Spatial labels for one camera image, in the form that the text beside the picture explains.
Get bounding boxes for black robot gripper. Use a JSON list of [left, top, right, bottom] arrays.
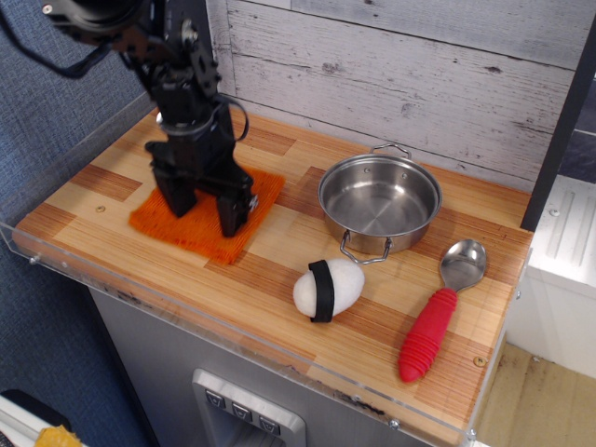
[[145, 100, 254, 237]]

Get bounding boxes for orange knitted cloth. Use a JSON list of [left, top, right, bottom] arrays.
[[129, 168, 285, 264]]

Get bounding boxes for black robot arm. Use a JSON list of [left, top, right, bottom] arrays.
[[42, 1, 258, 237]]

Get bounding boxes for white rice ball toy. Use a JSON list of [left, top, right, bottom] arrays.
[[292, 259, 365, 323]]

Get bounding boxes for stainless steel pot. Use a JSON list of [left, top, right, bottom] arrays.
[[318, 142, 442, 265]]

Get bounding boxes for clear acrylic table guard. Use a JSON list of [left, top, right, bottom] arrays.
[[0, 69, 532, 447]]

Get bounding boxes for grey dispenser button panel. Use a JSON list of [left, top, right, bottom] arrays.
[[192, 369, 307, 446]]

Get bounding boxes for white ridged side counter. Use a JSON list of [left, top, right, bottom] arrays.
[[506, 176, 595, 377]]

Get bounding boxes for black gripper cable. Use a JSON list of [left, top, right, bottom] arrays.
[[0, 8, 251, 143]]

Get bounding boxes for red handled metal spoon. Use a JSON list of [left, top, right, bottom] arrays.
[[398, 239, 487, 383]]

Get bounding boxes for dark grey right post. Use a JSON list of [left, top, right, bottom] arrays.
[[521, 20, 595, 232]]

